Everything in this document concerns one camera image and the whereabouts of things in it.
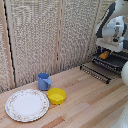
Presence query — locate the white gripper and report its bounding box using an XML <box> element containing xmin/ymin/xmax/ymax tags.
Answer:
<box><xmin>96</xmin><ymin>37</ymin><xmax>124</xmax><ymax>56</ymax></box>

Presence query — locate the white floral rimmed plate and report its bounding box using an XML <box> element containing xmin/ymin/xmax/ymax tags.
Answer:
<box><xmin>4</xmin><ymin>88</ymin><xmax>50</xmax><ymax>123</ymax></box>

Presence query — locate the black wire dish rack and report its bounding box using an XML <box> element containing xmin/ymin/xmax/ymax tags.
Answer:
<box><xmin>79</xmin><ymin>49</ymin><xmax>128</xmax><ymax>85</ymax></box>

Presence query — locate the grey white blurred object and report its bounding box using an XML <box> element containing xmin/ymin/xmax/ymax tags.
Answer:
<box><xmin>111</xmin><ymin>101</ymin><xmax>128</xmax><ymax>128</ymax></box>

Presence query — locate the blue plastic cup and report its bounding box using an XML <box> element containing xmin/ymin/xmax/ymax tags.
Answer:
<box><xmin>37</xmin><ymin>72</ymin><xmax>52</xmax><ymax>92</ymax></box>

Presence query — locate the yellow plastic bowl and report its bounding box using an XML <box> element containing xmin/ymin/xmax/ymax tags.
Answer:
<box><xmin>47</xmin><ymin>87</ymin><xmax>67</xmax><ymax>106</ymax></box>

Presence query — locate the orange bread piece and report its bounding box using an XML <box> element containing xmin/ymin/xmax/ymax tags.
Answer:
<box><xmin>99</xmin><ymin>50</ymin><xmax>111</xmax><ymax>61</ymax></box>

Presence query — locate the woven folding screen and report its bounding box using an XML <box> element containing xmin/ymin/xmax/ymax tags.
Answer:
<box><xmin>0</xmin><ymin>0</ymin><xmax>128</xmax><ymax>94</ymax></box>

